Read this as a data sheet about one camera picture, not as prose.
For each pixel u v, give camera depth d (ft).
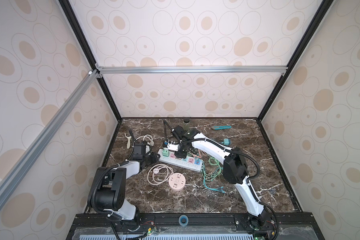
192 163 3.02
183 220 2.44
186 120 3.48
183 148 2.56
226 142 3.38
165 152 3.02
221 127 3.72
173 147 2.68
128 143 3.48
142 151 2.46
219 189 2.76
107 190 1.49
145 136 3.38
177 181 2.80
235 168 1.84
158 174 2.94
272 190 2.76
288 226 2.40
